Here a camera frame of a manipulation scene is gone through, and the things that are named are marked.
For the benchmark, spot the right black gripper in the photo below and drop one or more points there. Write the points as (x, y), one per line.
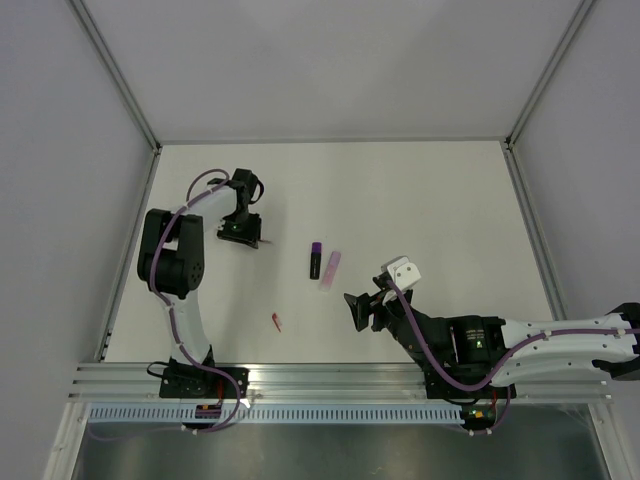
(378, 304)

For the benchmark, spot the pink marker pen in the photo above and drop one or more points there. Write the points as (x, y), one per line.
(330, 271)

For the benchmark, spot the aluminium frame post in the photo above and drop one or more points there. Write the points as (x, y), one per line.
(99, 44)
(568, 37)

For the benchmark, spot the black purple highlighter pen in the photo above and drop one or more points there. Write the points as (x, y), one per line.
(315, 265)

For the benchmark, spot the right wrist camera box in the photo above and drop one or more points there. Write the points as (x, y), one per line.
(404, 273)

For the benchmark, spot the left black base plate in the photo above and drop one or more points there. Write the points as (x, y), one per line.
(188, 382)

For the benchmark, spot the left aluminium frame post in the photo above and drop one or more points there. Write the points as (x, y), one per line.
(99, 44)

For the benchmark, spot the right aluminium frame post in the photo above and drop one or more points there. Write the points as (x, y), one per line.
(568, 37)

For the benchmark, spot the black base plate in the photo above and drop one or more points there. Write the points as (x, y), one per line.
(188, 382)
(438, 389)

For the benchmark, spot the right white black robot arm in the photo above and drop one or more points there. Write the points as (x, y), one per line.
(472, 357)

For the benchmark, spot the white slotted cable duct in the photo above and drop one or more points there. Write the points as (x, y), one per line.
(444, 414)

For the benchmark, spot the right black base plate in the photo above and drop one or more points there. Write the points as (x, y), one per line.
(438, 389)

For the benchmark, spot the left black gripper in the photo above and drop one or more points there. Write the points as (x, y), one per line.
(250, 238)

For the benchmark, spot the aluminium front rail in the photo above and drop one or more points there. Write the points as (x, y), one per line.
(401, 383)

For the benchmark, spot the red pen cap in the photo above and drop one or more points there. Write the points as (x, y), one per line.
(277, 322)

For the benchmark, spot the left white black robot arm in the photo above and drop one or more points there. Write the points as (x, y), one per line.
(171, 260)

